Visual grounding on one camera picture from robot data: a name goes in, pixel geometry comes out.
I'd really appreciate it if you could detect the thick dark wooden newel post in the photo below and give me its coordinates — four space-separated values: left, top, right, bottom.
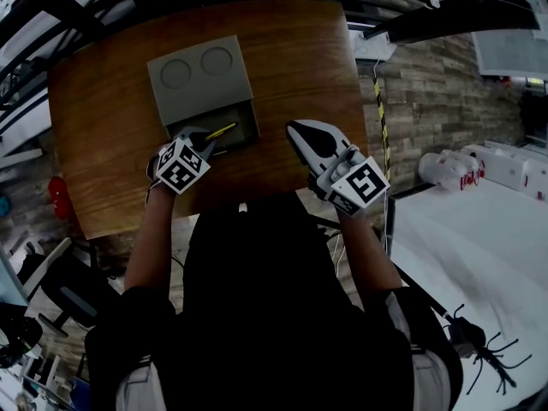
387 10 541 45

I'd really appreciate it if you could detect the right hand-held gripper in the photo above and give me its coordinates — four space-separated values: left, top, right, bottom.
285 119 391 217

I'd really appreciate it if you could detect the grey cap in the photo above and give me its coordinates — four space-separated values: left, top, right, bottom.
447 314 487 359

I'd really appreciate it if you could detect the person's black clothing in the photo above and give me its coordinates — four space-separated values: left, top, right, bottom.
83 193 466 411

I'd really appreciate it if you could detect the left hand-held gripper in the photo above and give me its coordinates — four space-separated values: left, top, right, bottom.
154 125 217 195

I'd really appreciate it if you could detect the grey drawer box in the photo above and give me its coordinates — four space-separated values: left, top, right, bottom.
146 35 261 156

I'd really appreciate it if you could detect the white cardboard box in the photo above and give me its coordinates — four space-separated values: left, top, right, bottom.
462 141 548 203

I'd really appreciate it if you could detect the yellow pen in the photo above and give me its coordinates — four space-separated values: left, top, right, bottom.
204 122 239 141

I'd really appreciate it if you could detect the wooden table with black legs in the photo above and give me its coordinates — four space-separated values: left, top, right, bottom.
46 0 369 241

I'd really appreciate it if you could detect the yellow black floor cable cover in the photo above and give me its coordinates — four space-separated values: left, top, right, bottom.
372 77 393 183

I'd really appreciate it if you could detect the person's left forearm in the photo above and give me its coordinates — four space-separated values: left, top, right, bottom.
122 184 176 312

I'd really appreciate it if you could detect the black coat rack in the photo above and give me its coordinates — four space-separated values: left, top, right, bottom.
391 261 534 397

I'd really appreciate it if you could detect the person's right forearm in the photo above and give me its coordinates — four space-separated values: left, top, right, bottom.
336 210 406 312

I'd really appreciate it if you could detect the black office chair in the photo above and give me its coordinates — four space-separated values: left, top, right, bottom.
16 237 125 342

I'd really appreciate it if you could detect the light blue desk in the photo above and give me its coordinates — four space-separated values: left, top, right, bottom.
0 246 29 307

